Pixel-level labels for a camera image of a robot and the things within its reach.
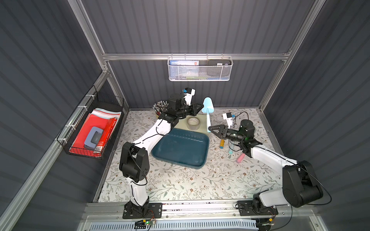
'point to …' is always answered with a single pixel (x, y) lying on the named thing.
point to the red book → (105, 138)
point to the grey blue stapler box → (93, 137)
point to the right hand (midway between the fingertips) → (210, 131)
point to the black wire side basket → (104, 105)
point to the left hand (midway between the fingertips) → (205, 106)
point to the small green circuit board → (151, 222)
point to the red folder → (78, 146)
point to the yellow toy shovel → (222, 144)
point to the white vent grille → (243, 224)
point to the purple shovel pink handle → (240, 159)
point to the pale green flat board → (181, 123)
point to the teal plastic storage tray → (183, 147)
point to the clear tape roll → (193, 123)
